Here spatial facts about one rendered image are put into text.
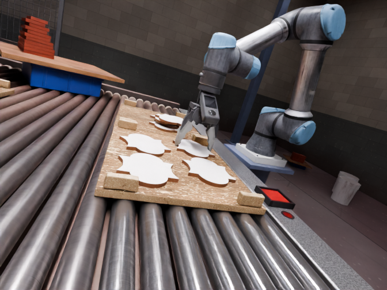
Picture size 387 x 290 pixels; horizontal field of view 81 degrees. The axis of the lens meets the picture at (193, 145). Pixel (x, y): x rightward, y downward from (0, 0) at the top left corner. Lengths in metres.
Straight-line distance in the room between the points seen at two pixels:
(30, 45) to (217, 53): 0.96
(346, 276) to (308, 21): 0.83
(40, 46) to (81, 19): 4.18
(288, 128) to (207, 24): 5.07
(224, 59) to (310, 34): 0.42
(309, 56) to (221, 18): 5.17
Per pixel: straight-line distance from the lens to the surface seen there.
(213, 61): 0.70
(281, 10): 5.50
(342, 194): 4.23
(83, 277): 0.32
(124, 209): 0.41
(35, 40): 1.40
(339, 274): 0.51
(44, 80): 1.24
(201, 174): 0.55
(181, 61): 5.73
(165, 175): 0.49
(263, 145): 1.15
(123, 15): 5.56
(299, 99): 1.05
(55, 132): 0.70
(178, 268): 0.36
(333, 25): 1.02
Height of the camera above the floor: 1.15
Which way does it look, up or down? 16 degrees down
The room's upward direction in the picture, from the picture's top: 17 degrees clockwise
